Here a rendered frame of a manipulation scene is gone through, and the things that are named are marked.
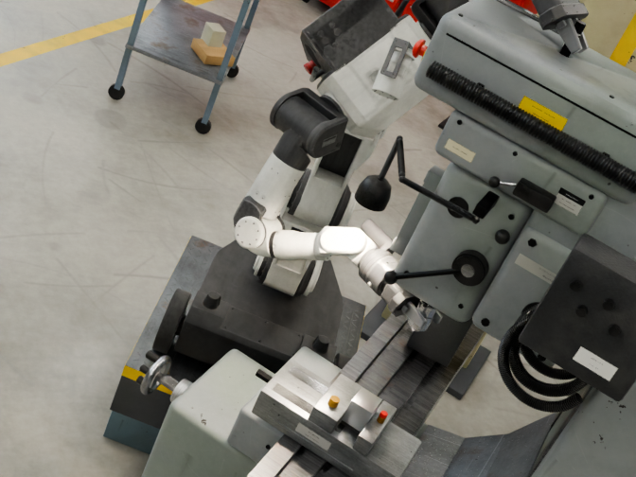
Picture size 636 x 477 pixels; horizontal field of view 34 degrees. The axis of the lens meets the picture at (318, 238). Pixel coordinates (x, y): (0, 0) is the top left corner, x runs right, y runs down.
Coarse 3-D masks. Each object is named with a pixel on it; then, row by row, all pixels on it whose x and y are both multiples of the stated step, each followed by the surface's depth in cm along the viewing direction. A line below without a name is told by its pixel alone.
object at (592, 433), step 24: (576, 408) 202; (600, 408) 191; (624, 408) 189; (552, 432) 226; (576, 432) 195; (600, 432) 192; (624, 432) 190; (552, 456) 200; (576, 456) 196; (600, 456) 194; (624, 456) 192
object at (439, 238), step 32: (448, 192) 203; (480, 192) 200; (448, 224) 205; (480, 224) 202; (512, 224) 199; (416, 256) 211; (448, 256) 208; (416, 288) 214; (448, 288) 210; (480, 288) 208
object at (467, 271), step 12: (468, 252) 203; (456, 264) 204; (468, 264) 203; (480, 264) 202; (384, 276) 212; (396, 276) 211; (408, 276) 210; (420, 276) 209; (456, 276) 205; (468, 276) 204; (480, 276) 203
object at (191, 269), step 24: (192, 240) 367; (192, 264) 355; (168, 288) 340; (192, 288) 344; (360, 312) 369; (144, 336) 316; (360, 336) 357; (144, 360) 307; (192, 360) 315; (120, 384) 307; (120, 408) 312; (144, 408) 310; (120, 432) 329; (144, 432) 328
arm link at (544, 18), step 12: (540, 0) 190; (552, 0) 188; (564, 0) 189; (576, 0) 192; (540, 12) 190; (552, 12) 187; (564, 12) 187; (576, 12) 190; (588, 12) 193; (540, 24) 190; (552, 24) 189
